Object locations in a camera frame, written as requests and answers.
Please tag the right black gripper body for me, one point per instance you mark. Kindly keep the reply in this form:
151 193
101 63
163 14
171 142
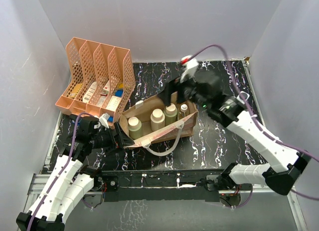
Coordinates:
202 102

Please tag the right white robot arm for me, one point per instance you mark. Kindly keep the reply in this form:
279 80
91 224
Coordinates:
284 164

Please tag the white bottle with black cap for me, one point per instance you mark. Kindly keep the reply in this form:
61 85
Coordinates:
243 97

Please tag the yellow box in organizer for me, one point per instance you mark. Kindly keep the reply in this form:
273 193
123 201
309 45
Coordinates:
75 90

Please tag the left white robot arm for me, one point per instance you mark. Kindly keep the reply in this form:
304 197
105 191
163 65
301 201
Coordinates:
70 179

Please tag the small clear bottle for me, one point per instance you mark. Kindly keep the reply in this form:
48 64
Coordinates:
183 111

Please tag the blue white small box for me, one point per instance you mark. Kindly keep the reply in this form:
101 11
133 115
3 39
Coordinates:
76 119

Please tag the green bottle with beige cap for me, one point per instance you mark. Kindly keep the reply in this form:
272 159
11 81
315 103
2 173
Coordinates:
170 113

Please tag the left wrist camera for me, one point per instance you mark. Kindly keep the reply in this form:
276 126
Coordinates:
106 118

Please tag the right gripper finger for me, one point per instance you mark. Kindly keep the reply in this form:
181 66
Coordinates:
183 94
170 88

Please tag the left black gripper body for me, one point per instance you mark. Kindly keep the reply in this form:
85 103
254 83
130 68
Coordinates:
105 138

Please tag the brown canvas tote bag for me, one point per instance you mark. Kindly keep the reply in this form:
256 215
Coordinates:
150 121

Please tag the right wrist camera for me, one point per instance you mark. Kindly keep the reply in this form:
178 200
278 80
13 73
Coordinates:
189 67

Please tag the black front rail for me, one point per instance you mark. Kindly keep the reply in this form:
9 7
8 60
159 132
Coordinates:
158 185

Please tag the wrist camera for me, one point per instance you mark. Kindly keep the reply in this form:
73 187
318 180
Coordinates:
106 118
189 67

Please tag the white red box in organizer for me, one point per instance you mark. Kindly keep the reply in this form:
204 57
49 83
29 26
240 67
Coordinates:
106 89

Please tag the beige bottle middle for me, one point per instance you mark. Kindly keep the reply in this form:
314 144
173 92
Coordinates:
157 119

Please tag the pink plastic file organizer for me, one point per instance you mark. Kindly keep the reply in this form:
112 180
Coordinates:
91 61

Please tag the beige bottle leftmost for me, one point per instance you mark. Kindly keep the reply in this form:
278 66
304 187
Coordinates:
135 128

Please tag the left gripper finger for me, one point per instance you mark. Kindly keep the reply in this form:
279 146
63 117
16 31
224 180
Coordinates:
112 151
122 139

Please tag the blue yellow item in organizer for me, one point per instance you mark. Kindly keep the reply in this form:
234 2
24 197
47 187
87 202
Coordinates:
119 90

